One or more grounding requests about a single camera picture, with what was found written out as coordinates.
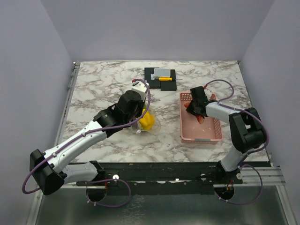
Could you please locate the red toy watermelon slice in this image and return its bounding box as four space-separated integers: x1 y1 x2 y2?
184 102 204 124

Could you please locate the yellow toy bell pepper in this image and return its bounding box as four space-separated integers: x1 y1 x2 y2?
139 111 155 131

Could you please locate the pink perforated plastic basket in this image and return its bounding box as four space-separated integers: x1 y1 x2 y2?
179 91 223 144

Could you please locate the clear polka dot zip bag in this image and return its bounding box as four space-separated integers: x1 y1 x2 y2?
130 105 161 134

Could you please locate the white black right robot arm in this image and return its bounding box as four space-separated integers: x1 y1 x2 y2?
185 86 269 183

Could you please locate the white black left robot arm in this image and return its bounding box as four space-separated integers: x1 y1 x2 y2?
28 88 150 195

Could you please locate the grey rectangular box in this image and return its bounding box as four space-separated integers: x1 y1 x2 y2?
153 68 171 77

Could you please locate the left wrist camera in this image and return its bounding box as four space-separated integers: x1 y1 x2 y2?
131 79 149 99

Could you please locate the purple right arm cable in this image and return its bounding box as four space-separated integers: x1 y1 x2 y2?
203 79 270 205

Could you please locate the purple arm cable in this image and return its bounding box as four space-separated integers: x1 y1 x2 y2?
203 79 270 205
22 79 152 208

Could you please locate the yellow handled screwdriver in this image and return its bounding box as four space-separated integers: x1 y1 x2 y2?
158 77 182 82

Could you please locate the black metal front rail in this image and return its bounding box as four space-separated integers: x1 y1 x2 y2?
46 161 258 196

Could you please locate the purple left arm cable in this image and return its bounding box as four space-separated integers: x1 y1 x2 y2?
22 79 152 208

